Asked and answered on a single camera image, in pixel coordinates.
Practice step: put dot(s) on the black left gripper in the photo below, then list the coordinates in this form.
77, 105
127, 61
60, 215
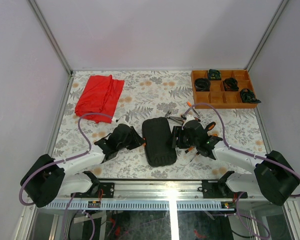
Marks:
138, 141

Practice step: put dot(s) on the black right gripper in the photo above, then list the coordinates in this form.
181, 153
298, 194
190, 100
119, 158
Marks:
178, 132

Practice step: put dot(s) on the black plastic tool case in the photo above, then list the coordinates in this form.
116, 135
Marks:
157, 133

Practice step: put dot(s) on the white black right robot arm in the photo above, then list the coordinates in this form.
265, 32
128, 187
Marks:
270, 176

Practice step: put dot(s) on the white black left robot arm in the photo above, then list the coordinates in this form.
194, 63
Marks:
50, 178

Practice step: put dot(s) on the orange black pliers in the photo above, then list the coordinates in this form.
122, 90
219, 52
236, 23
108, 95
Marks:
184, 119

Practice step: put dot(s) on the steel claw hammer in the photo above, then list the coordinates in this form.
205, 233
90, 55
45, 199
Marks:
172, 117

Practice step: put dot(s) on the small orange tipped precision screwdriver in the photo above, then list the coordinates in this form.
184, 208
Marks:
193, 109

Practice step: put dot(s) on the red folded cloth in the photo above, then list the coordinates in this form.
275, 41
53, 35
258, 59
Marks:
99, 99

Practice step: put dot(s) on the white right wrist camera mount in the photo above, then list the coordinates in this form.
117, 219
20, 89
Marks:
188, 117

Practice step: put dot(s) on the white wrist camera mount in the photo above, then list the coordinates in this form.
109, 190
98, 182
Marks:
121, 120
188, 117

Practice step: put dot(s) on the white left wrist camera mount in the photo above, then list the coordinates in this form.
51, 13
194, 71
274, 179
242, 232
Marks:
121, 120

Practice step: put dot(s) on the large black handled screwdriver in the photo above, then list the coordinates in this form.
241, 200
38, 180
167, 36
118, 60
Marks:
210, 126

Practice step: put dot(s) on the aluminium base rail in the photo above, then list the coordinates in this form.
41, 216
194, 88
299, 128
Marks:
160, 193

